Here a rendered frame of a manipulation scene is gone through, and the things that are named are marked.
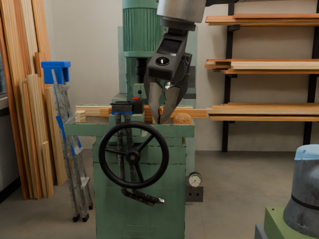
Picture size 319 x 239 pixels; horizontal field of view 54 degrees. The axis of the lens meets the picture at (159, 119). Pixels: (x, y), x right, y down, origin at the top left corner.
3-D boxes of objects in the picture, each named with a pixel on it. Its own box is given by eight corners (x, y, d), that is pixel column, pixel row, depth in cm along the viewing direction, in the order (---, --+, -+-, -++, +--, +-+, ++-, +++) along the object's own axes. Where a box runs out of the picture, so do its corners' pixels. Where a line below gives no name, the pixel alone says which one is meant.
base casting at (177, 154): (91, 162, 147) (90, 144, 145) (115, 132, 203) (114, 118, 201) (186, 164, 145) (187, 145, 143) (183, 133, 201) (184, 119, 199)
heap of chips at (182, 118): (173, 124, 142) (173, 116, 141) (173, 117, 155) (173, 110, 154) (192, 124, 141) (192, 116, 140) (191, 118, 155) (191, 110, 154)
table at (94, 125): (56, 141, 136) (55, 128, 134) (78, 125, 165) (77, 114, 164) (196, 143, 132) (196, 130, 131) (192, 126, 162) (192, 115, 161)
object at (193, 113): (100, 116, 158) (99, 109, 157) (101, 115, 160) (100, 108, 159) (206, 117, 155) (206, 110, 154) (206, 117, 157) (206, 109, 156)
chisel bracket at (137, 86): (133, 101, 151) (133, 84, 149) (137, 97, 165) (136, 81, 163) (148, 102, 151) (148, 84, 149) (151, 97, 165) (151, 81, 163)
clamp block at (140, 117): (108, 135, 134) (107, 115, 132) (114, 128, 147) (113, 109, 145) (142, 136, 133) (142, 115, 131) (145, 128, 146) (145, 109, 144)
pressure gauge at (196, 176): (188, 190, 140) (188, 173, 139) (187, 187, 144) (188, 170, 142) (201, 191, 140) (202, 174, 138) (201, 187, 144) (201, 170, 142)
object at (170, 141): (96, 144, 145) (95, 136, 144) (106, 133, 165) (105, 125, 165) (182, 146, 143) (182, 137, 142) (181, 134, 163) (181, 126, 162)
